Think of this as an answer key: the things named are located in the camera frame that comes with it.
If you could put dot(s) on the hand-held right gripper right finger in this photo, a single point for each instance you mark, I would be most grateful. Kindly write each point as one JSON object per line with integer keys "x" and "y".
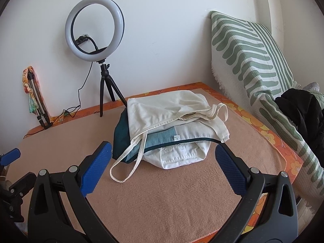
{"x": 230, "y": 168}

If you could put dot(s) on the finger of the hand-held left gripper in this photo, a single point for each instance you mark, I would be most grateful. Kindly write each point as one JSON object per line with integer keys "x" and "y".
{"x": 10, "y": 156}
{"x": 22, "y": 184}

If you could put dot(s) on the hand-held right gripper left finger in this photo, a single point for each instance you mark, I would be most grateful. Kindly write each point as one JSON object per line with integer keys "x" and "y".
{"x": 97, "y": 167}

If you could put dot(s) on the teal folded garment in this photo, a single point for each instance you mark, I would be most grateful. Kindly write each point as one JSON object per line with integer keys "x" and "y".
{"x": 121, "y": 139}

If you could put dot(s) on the white folded garment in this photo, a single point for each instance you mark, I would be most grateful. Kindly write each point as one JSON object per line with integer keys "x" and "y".
{"x": 182, "y": 157}

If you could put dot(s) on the folded silver tripod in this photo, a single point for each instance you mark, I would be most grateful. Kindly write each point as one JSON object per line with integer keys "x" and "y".
{"x": 38, "y": 101}

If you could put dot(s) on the pink blanket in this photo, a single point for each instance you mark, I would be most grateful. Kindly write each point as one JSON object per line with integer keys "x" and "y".
{"x": 177, "y": 200}

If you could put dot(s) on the colourful patterned cloth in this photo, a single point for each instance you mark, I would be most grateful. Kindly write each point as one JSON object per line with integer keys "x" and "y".
{"x": 26, "y": 78}

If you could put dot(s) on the black mini tripod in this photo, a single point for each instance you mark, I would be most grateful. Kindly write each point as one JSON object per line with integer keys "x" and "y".
{"x": 104, "y": 81}

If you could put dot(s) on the black garment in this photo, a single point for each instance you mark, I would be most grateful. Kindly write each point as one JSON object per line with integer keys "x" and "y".
{"x": 303, "y": 116}

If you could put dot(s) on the grey cloth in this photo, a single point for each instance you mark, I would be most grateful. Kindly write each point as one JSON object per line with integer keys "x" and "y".
{"x": 313, "y": 86}

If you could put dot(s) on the green striped pillow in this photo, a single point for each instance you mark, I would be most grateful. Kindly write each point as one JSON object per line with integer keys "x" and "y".
{"x": 243, "y": 50}

